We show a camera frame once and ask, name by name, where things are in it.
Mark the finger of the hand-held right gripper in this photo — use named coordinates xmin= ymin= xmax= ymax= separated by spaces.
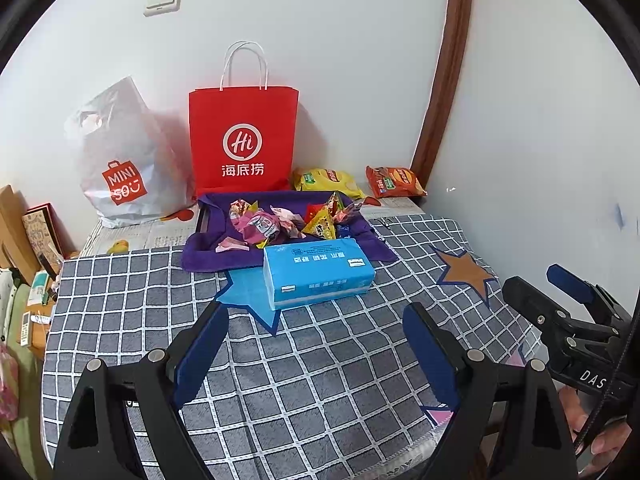
xmin=546 ymin=263 xmax=632 ymax=328
xmin=501 ymin=276 xmax=576 ymax=361

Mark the person's right hand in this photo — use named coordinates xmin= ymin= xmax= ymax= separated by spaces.
xmin=559 ymin=387 xmax=637 ymax=472

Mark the green cloth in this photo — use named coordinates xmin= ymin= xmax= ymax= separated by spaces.
xmin=0 ymin=285 xmax=51 ymax=466

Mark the cardboard box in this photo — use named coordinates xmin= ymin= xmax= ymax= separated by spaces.
xmin=0 ymin=185 xmax=38 ymax=281

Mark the black cable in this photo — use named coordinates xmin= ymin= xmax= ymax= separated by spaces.
xmin=572 ymin=310 xmax=638 ymax=456

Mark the grey checked blanket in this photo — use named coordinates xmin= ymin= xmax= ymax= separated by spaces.
xmin=40 ymin=216 xmax=543 ymax=480

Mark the brown book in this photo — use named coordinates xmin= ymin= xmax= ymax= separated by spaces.
xmin=21 ymin=203 xmax=66 ymax=267

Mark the yellow chips bag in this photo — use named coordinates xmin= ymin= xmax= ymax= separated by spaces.
xmin=291 ymin=166 xmax=366 ymax=200

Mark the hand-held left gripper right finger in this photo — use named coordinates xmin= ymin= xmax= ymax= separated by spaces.
xmin=402 ymin=302 xmax=581 ymax=480

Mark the orange chips bag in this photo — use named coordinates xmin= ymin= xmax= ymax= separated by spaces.
xmin=365 ymin=165 xmax=428 ymax=198

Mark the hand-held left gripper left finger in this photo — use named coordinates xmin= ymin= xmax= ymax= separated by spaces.
xmin=52 ymin=302 xmax=231 ymax=480

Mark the pink bear snack packet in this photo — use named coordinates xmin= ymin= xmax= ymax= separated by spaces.
xmin=242 ymin=211 xmax=282 ymax=245

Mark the pink patterned cloth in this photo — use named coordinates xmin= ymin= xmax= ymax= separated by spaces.
xmin=0 ymin=350 xmax=21 ymax=421

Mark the white plastic bag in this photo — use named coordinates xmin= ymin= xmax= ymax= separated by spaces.
xmin=64 ymin=76 xmax=197 ymax=229

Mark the red paper bag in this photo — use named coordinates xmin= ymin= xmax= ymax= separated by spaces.
xmin=188 ymin=41 xmax=300 ymax=192

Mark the blue tissue pack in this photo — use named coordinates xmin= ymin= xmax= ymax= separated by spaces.
xmin=263 ymin=238 xmax=376 ymax=311

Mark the heap of mixed snack packets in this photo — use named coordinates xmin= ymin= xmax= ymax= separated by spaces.
xmin=215 ymin=192 xmax=365 ymax=252

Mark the purple cloth-lined tray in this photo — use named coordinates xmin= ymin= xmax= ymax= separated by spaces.
xmin=181 ymin=190 xmax=399 ymax=273

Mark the brown wooden door frame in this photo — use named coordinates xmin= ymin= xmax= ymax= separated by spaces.
xmin=411 ymin=0 xmax=475 ymax=206

